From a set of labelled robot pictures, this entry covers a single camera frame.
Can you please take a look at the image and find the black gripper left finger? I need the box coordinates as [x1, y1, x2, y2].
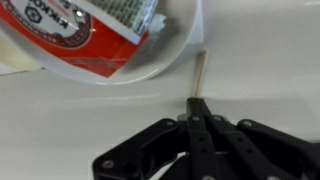
[92, 97, 215, 180]

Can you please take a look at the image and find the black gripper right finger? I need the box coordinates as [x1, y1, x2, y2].
[198, 97, 320, 180]

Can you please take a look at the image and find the thin wooden stick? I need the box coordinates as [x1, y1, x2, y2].
[190, 49, 210, 100]

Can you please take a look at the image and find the small white sauce bowl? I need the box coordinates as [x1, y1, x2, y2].
[0, 0, 203, 86]

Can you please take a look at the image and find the white green printed packet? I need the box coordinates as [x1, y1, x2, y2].
[68, 0, 168, 46]

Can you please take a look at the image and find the red soy sauce packet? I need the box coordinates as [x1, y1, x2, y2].
[0, 0, 150, 79]

